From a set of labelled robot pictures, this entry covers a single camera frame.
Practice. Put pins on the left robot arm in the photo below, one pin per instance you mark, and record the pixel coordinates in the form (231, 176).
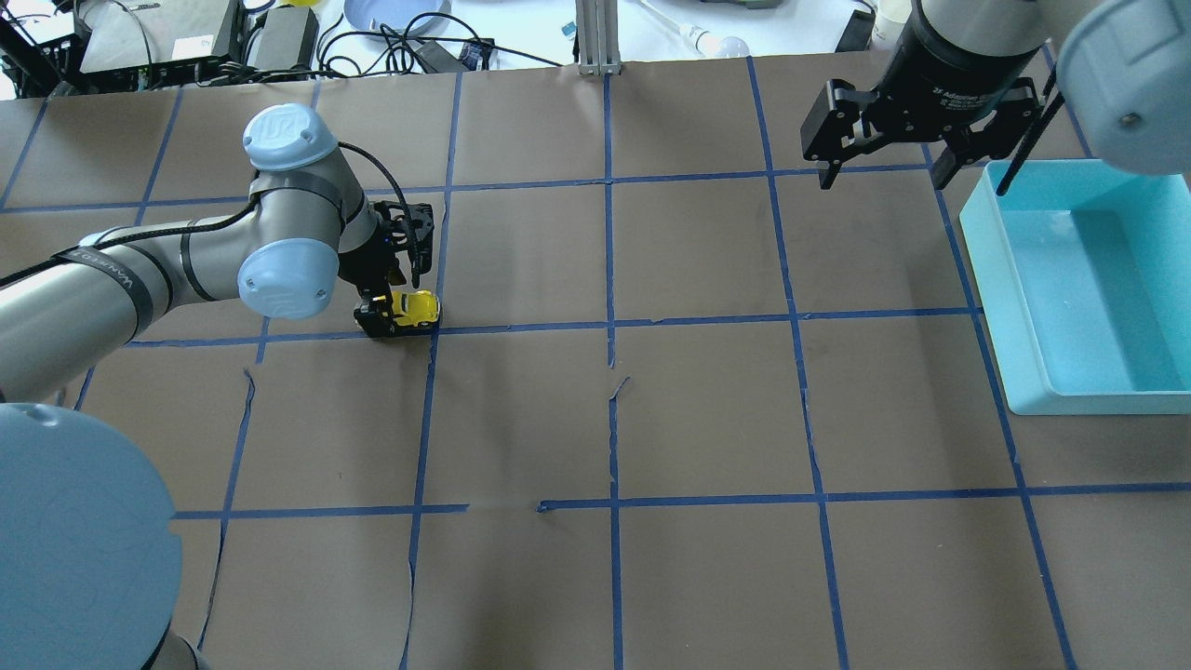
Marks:
(91, 568)

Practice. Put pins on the yellow beetle toy car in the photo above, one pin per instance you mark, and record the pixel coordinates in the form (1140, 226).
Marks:
(415, 310)

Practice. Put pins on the black power adapter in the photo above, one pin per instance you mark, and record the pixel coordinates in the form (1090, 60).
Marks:
(285, 40)

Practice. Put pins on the black electronics box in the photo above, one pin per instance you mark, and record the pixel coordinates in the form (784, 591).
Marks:
(161, 36)

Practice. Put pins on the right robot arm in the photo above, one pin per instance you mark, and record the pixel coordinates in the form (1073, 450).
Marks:
(1121, 67)

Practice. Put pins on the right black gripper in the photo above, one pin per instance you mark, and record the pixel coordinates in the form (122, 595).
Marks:
(940, 70)

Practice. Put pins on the aluminium frame post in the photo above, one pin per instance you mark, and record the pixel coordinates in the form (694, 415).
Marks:
(598, 38)

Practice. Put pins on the blue plate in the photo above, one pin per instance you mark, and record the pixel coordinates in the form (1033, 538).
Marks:
(416, 17)

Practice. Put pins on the light blue plastic bin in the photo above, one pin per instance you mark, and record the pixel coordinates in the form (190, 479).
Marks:
(1083, 272)

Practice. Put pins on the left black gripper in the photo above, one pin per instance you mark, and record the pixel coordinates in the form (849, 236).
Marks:
(361, 267)

